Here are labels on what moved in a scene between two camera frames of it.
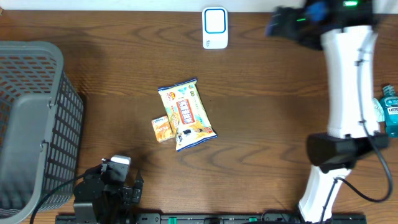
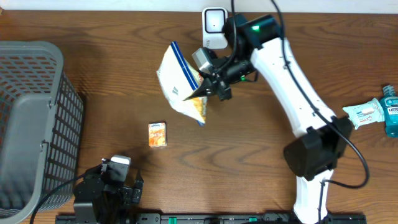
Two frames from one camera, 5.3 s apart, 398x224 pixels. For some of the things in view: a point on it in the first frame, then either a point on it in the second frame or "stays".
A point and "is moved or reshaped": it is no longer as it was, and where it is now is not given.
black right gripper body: (300, 27) to (226, 84)
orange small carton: (163, 129) is moved or reshaped
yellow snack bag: (190, 122) to (180, 78)
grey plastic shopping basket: (41, 127) stays
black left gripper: (129, 193) stays
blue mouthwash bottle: (390, 102) stays
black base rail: (157, 218) stays
